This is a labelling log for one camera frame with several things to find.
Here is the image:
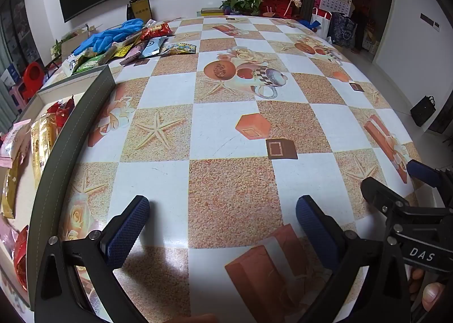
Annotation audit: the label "red patterned snack packet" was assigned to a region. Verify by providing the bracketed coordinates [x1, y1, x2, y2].
[142, 22, 174, 41]

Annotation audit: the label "grey shallow box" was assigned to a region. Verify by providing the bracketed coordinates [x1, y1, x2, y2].
[0, 64, 117, 316]

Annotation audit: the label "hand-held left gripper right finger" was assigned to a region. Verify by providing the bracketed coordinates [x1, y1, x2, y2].
[296, 195, 420, 323]

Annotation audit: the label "small leafy plant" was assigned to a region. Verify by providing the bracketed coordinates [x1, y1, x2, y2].
[52, 37, 73, 56]

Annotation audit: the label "blue rubber glove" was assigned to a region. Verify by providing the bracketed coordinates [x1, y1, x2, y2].
[102, 19, 146, 42]
[72, 31, 119, 55]

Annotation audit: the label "black handbag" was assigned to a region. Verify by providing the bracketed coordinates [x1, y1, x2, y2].
[410, 95, 437, 127]

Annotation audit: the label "gold snack packet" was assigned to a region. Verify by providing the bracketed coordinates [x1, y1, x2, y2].
[30, 114, 58, 182]
[0, 157, 21, 219]

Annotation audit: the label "light blue snack packet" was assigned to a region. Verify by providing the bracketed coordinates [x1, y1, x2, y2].
[140, 37, 168, 59]

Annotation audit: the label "shiny red snack packet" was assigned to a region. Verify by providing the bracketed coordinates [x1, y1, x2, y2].
[13, 226, 29, 292]
[57, 96, 76, 129]

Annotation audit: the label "glass display cabinet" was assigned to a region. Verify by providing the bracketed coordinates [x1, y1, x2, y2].
[0, 0, 39, 72]

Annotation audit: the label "person's right hand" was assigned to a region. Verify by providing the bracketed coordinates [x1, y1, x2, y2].
[409, 268, 447, 312]

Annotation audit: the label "white paper bag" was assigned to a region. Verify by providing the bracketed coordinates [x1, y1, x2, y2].
[311, 7, 332, 38]

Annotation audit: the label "pale pink snack packet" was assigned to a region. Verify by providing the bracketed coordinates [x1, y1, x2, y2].
[120, 42, 146, 66]

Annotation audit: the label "red gift basket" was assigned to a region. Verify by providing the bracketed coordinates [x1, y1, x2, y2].
[261, 0, 294, 17]

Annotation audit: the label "dark blue patterned bag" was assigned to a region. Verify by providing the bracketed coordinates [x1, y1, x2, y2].
[327, 12, 358, 49]

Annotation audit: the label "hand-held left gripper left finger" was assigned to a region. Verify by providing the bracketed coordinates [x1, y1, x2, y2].
[33, 195, 151, 323]

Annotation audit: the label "small stacked boxes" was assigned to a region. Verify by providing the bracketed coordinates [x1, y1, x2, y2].
[364, 30, 381, 54]

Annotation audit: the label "yellow snack packet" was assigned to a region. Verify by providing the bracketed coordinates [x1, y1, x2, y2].
[115, 43, 134, 59]

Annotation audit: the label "blue white carton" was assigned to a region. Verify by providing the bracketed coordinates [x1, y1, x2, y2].
[0, 64, 18, 87]

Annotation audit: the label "green potted plant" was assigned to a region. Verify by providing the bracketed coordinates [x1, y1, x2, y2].
[220, 0, 263, 16]

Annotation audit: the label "green snack packet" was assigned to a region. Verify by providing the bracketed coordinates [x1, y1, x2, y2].
[76, 52, 114, 73]

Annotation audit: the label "colourful dotted snack packet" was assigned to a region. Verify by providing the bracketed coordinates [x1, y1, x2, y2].
[161, 43, 197, 56]

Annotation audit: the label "white blue snack packet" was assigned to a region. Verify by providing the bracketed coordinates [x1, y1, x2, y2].
[64, 52, 86, 75]

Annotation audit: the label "pink plastic stool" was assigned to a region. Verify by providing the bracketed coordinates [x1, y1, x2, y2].
[8, 83, 26, 108]

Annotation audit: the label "open cardboard box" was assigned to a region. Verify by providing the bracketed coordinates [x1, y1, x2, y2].
[76, 24, 103, 38]

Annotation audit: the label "pink white snack packet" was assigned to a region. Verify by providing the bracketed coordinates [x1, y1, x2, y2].
[0, 119, 32, 168]
[0, 217, 18, 267]

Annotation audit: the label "red plastic chair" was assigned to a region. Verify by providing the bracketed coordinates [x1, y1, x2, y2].
[22, 61, 46, 101]

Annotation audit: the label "wall switch panel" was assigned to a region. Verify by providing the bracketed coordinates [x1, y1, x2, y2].
[420, 13, 441, 31]

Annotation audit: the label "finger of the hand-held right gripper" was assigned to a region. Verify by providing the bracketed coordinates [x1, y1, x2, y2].
[406, 159, 453, 208]
[360, 176, 411, 219]

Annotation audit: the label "checkered printed tablecloth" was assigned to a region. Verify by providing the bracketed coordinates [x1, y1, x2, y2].
[40, 15, 430, 323]

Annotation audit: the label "black gold paper bag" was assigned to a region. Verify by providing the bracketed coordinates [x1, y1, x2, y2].
[128, 0, 152, 23]

